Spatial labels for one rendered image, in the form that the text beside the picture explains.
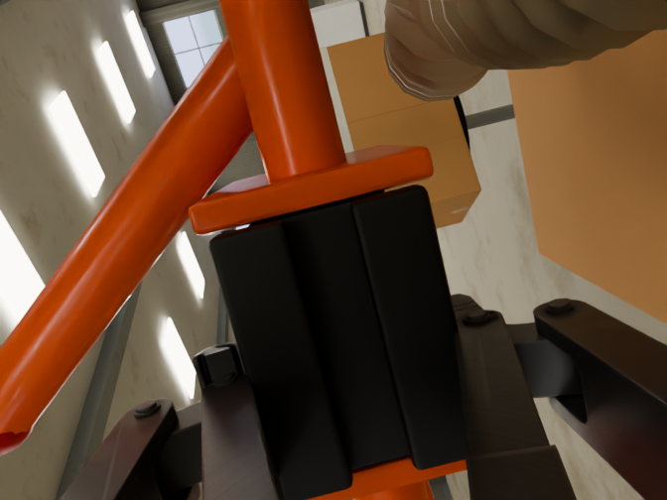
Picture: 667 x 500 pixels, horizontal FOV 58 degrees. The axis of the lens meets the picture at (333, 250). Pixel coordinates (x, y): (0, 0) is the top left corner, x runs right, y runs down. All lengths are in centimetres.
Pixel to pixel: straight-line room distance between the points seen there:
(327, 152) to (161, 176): 5
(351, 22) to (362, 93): 624
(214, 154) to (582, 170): 20
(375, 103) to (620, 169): 172
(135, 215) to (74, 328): 4
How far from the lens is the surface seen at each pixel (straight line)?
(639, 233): 28
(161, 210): 18
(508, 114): 222
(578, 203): 33
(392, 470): 16
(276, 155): 15
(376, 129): 195
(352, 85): 201
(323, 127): 15
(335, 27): 820
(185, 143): 17
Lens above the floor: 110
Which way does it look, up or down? level
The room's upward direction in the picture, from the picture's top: 104 degrees counter-clockwise
